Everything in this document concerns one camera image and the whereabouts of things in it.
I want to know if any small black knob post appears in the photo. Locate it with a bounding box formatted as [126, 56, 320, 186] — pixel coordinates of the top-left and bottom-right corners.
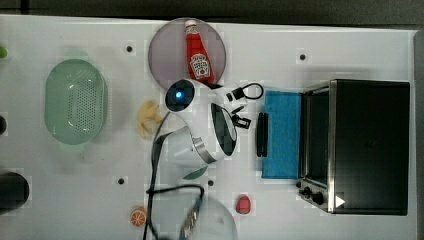
[0, 116, 7, 135]

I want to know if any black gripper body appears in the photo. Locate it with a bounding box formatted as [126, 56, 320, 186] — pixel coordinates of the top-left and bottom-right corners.
[231, 106, 251, 129]

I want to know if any grey round plate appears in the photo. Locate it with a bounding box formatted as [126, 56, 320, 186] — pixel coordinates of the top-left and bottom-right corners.
[148, 18, 226, 90]

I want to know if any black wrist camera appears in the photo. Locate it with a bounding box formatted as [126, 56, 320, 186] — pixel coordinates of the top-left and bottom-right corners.
[226, 87, 245, 102]

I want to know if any green perforated colander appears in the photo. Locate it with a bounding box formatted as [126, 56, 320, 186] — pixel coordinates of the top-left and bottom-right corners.
[44, 56, 108, 153]

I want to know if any black camera cable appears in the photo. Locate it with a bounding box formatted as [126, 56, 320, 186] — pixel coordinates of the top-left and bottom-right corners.
[240, 82, 265, 100]

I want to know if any red ketchup bottle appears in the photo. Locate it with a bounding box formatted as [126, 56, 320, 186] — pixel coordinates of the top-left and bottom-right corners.
[185, 20, 215, 84]

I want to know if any yellow banana toy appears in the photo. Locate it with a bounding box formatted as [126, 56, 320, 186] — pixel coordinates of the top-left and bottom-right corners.
[136, 100, 163, 139]

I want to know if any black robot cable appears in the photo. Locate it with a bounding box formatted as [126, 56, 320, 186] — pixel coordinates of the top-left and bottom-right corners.
[142, 111, 206, 240]

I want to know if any blue glass oven door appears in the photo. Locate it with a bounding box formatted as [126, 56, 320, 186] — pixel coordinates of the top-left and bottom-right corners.
[256, 91, 301, 179]

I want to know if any red strawberry toy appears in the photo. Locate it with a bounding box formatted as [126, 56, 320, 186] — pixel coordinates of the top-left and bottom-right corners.
[235, 194, 251, 215]

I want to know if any black cylinder post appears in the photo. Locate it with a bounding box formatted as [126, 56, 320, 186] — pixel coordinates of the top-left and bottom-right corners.
[0, 172, 30, 215]

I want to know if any green cylinder object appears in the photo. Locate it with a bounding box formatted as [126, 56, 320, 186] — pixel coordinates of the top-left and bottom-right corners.
[0, 47, 8, 59]

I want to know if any orange slice toy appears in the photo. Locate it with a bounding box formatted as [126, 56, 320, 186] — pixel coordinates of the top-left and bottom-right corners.
[130, 207, 147, 227]

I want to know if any black toaster oven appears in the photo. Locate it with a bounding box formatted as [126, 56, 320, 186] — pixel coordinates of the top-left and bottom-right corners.
[297, 79, 410, 216]

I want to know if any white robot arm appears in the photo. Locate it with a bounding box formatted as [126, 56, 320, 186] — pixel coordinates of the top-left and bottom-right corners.
[165, 79, 251, 164]

